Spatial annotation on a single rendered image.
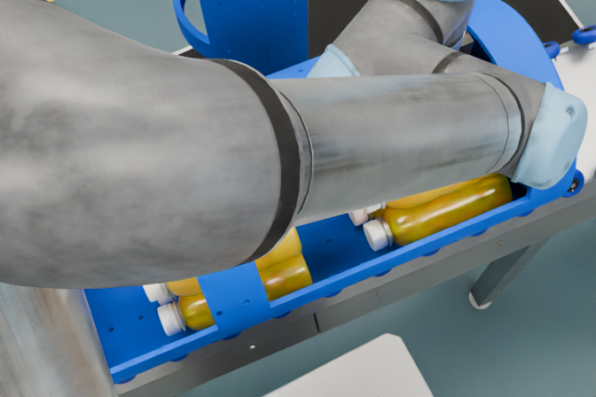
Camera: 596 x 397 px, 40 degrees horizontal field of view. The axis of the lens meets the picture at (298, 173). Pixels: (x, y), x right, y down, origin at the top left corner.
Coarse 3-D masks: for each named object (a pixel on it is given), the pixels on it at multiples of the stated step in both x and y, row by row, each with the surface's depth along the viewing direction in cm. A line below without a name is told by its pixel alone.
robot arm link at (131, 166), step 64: (0, 0) 31; (0, 64) 29; (64, 64) 29; (128, 64) 31; (192, 64) 33; (448, 64) 62; (0, 128) 28; (64, 128) 28; (128, 128) 29; (192, 128) 31; (256, 128) 33; (320, 128) 38; (384, 128) 42; (448, 128) 47; (512, 128) 54; (576, 128) 58; (0, 192) 28; (64, 192) 29; (128, 192) 29; (192, 192) 31; (256, 192) 32; (320, 192) 38; (384, 192) 44; (0, 256) 30; (64, 256) 30; (128, 256) 31; (192, 256) 32; (256, 256) 36
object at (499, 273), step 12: (540, 240) 154; (516, 252) 163; (528, 252) 160; (492, 264) 180; (504, 264) 172; (516, 264) 168; (480, 276) 192; (492, 276) 183; (504, 276) 176; (480, 288) 195; (492, 288) 186; (504, 288) 192; (480, 300) 199; (492, 300) 203
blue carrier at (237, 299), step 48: (480, 0) 101; (480, 48) 109; (528, 48) 94; (528, 192) 98; (336, 240) 113; (432, 240) 97; (240, 288) 90; (336, 288) 98; (144, 336) 107; (192, 336) 93
